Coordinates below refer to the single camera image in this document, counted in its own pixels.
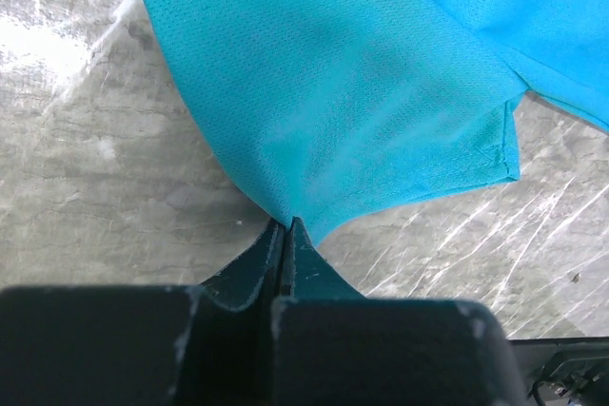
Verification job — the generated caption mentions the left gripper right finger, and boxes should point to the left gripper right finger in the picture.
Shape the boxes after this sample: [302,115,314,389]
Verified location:
[271,220,525,405]

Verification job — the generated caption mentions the teal t-shirt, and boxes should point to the teal t-shirt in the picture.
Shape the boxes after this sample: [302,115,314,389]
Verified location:
[144,0,608,242]

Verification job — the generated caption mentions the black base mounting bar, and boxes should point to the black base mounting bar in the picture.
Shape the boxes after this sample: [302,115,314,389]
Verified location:
[511,337,608,406]

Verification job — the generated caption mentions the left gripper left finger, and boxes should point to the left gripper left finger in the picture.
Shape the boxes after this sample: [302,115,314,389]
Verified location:
[1,222,285,405]

